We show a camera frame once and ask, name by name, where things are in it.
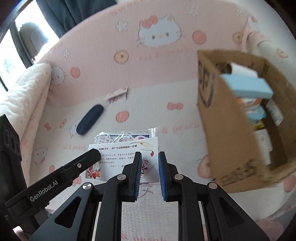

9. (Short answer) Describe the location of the white floral letter card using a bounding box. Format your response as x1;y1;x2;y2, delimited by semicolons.
85;137;159;183

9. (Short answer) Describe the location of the clear sticker bag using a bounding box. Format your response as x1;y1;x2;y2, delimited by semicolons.
94;126;160;144

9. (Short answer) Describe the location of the brown cardboard box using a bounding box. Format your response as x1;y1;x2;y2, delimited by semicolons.
197;50;295;193

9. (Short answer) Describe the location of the yellow flat package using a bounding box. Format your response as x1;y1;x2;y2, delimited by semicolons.
251;120;265;131

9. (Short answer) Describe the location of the teal wet wipes pack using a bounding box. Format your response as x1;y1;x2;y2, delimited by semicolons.
245;105;266;124

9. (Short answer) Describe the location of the orange white packet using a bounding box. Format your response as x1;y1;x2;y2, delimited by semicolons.
237;97;262;111

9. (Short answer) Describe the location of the small floral card packet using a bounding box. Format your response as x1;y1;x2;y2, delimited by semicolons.
105;87;128;105

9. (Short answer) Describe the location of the light blue box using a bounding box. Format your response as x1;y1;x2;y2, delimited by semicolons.
221;74;274;99

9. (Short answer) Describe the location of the white paper roll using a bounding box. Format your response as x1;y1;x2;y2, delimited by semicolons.
223;62;258;78

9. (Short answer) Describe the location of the pink Hello Kitty bedsheet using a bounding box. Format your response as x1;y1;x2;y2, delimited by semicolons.
21;0;296;241

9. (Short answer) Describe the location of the grey car seat headrest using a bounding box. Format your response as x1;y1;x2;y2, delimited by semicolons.
18;22;48;60

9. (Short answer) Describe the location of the dark blue curtain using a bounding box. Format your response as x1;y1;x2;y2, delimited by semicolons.
37;0;117;38

